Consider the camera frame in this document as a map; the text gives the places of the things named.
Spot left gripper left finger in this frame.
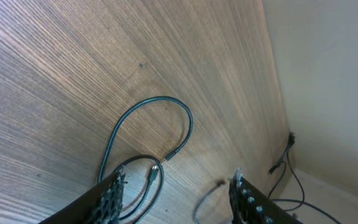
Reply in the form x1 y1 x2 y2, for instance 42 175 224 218
40 171 126 224

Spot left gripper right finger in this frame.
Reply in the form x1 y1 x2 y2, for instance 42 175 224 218
229 169 301 224

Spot black usb cable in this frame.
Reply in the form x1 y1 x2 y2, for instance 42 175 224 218
267 132 343 224
97 96 194 223
193 179 226 224

